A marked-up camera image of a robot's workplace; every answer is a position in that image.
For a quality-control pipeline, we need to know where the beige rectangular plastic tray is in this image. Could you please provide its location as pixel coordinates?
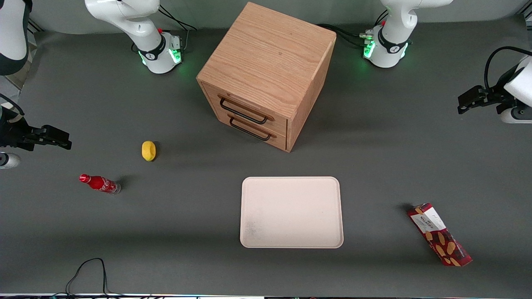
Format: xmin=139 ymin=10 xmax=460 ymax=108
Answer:
xmin=240 ymin=176 xmax=344 ymax=249

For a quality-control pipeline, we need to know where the black left arm base cable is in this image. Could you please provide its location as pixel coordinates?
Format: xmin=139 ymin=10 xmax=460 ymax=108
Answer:
xmin=317 ymin=9 xmax=389 ymax=47

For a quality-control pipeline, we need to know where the wooden two-drawer cabinet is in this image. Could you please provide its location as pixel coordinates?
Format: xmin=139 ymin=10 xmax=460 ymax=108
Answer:
xmin=196 ymin=2 xmax=337 ymax=153

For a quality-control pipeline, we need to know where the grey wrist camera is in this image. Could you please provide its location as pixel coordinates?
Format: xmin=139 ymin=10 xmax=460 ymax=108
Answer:
xmin=500 ymin=107 xmax=532 ymax=124
xmin=0 ymin=152 xmax=21 ymax=169

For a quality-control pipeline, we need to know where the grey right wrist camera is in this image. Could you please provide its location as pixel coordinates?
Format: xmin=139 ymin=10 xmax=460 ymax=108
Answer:
xmin=0 ymin=152 xmax=21 ymax=169

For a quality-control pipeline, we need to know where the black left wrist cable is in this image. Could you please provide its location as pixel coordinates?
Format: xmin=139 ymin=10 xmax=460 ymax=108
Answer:
xmin=484 ymin=46 xmax=532 ymax=90

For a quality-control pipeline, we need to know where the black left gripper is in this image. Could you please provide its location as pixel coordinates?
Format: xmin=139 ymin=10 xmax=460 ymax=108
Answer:
xmin=458 ymin=66 xmax=520 ymax=115

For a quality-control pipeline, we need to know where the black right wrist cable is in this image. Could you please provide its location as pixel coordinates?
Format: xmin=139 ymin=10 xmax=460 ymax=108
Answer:
xmin=0 ymin=93 xmax=26 ymax=116

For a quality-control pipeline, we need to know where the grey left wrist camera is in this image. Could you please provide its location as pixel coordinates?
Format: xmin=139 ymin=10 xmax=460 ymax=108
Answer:
xmin=500 ymin=107 xmax=532 ymax=124

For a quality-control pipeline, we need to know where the red tartan shortbread cookie box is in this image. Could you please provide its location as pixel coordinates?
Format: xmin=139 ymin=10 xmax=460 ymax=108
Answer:
xmin=407 ymin=203 xmax=473 ymax=267

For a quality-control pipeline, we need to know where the red cola bottle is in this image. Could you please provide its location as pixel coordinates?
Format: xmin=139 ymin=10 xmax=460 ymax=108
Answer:
xmin=79 ymin=174 xmax=121 ymax=194

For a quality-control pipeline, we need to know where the wooden drawer front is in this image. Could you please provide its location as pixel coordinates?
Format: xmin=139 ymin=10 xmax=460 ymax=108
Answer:
xmin=202 ymin=82 xmax=288 ymax=134
xmin=207 ymin=105 xmax=288 ymax=151

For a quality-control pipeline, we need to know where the black metal drawer handle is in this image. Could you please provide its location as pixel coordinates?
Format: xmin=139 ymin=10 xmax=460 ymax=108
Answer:
xmin=229 ymin=116 xmax=272 ymax=141
xmin=219 ymin=96 xmax=269 ymax=125

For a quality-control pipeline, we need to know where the black right arm base cable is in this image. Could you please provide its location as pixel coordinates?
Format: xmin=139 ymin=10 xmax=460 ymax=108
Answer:
xmin=158 ymin=4 xmax=198 ymax=53

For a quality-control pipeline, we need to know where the black looped table cable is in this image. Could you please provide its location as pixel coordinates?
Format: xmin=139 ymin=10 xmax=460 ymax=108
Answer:
xmin=52 ymin=257 xmax=125 ymax=298

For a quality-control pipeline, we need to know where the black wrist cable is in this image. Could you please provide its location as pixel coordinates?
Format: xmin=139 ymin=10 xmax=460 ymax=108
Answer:
xmin=0 ymin=93 xmax=26 ymax=116
xmin=484 ymin=46 xmax=532 ymax=90

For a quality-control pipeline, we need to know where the black arm base cable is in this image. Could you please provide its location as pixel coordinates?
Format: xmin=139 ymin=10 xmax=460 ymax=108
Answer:
xmin=317 ymin=9 xmax=389 ymax=47
xmin=158 ymin=4 xmax=198 ymax=53

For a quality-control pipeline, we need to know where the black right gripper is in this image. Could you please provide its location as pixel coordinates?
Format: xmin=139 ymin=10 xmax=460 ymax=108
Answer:
xmin=0 ymin=106 xmax=72 ymax=152

